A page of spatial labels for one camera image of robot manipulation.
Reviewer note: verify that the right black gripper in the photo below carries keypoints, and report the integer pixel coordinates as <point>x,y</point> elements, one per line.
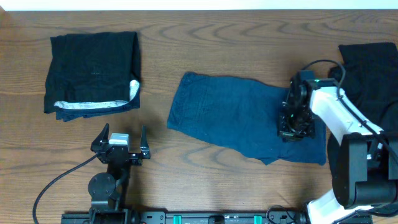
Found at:
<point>288,135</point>

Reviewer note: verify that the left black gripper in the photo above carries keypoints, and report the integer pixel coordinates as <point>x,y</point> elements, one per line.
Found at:
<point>145,153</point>

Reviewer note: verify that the blue denim shorts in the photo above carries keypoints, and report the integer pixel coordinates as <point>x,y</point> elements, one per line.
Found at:
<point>240,114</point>

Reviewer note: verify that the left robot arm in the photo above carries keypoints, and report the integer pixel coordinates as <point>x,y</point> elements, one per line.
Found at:
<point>108,189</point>

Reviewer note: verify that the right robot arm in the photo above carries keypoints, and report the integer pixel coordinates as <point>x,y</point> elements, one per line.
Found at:
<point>366,174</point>

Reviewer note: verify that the folded black shorts white trim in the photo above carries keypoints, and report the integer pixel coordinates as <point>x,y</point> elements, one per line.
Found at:
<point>93,75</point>

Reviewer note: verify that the black garment pile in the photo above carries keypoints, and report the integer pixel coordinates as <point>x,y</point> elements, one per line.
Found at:
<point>371,81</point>

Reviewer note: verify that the black mounting rail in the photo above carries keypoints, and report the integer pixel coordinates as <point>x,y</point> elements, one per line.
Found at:
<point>184,218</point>

